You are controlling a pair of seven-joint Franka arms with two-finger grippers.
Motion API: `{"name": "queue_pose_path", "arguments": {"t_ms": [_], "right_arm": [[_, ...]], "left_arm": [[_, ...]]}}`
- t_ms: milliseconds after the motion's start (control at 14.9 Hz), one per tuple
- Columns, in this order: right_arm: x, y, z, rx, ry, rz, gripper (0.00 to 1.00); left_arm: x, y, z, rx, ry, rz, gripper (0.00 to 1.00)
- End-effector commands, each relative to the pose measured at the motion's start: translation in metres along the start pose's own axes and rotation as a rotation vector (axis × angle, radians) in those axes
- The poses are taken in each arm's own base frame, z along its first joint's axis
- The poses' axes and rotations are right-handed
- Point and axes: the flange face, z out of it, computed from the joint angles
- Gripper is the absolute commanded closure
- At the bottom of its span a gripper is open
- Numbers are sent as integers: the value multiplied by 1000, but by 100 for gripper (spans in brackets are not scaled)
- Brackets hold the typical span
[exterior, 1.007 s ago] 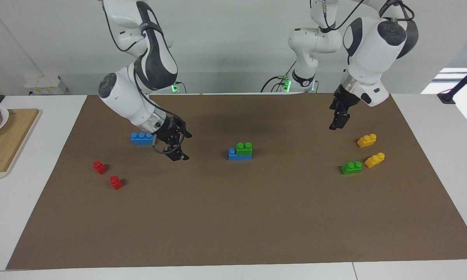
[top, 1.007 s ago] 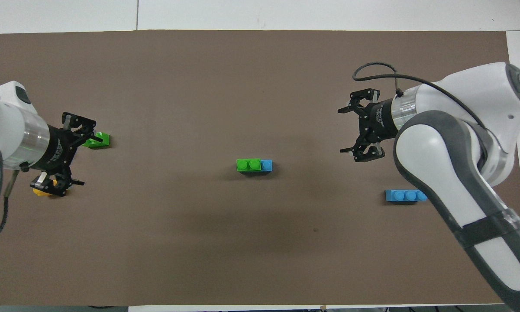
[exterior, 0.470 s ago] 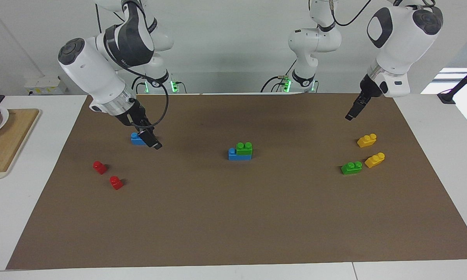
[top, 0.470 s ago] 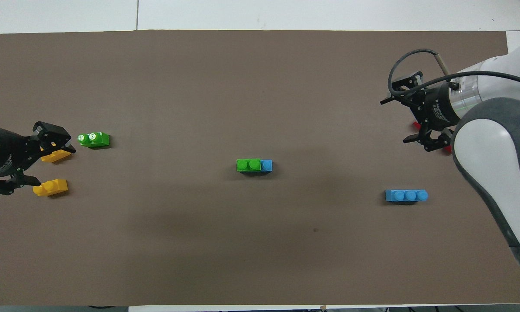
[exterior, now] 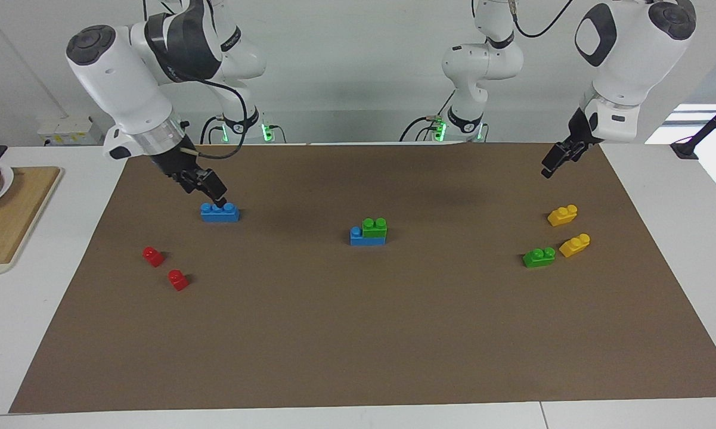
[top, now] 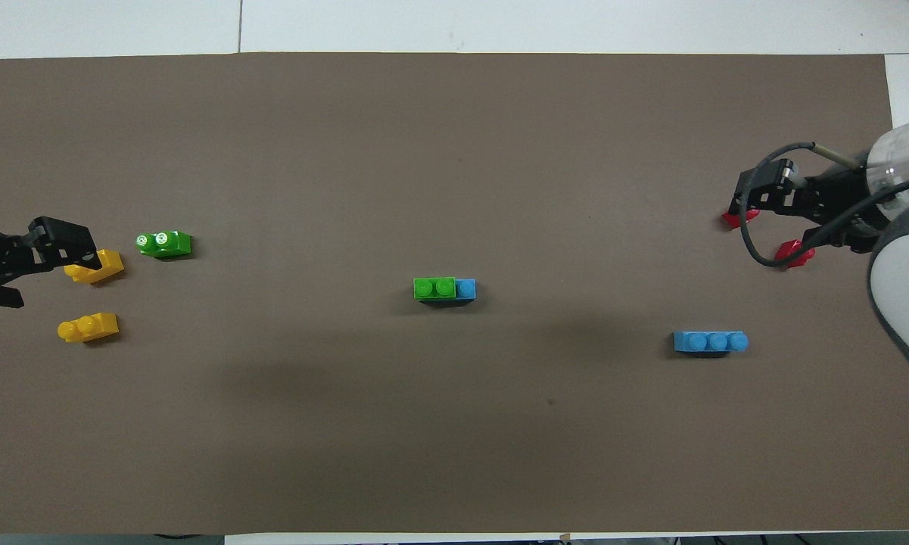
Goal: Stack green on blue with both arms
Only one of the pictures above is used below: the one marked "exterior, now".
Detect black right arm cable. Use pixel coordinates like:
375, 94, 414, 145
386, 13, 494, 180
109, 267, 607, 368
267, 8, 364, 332
182, 77, 250, 160

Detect black camera stand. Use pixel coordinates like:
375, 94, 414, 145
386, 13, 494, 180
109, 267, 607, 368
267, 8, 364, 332
671, 94, 716, 160

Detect black base cable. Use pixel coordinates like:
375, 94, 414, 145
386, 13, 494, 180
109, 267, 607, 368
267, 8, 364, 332
399, 89, 457, 142
200, 115, 224, 145

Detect brown paper mat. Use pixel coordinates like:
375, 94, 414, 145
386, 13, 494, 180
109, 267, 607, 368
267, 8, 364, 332
9, 142, 716, 415

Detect yellow two-stud brick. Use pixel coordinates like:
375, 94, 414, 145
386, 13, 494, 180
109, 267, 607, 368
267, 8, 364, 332
559, 233, 591, 258
547, 204, 578, 227

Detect wooden cutting board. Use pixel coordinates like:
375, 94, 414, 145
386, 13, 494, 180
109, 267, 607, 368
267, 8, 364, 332
0, 167, 63, 276

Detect blue three-stud brick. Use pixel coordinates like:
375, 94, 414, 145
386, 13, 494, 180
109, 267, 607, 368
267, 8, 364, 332
350, 226, 387, 246
201, 203, 240, 223

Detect white wall socket box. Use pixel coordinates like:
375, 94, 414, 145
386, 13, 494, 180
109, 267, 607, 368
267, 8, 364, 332
38, 116, 96, 147

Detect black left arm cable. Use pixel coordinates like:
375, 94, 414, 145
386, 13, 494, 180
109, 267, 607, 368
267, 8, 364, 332
513, 0, 573, 38

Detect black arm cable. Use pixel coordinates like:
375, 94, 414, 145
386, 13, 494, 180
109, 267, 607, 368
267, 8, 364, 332
182, 77, 250, 160
513, 0, 573, 38

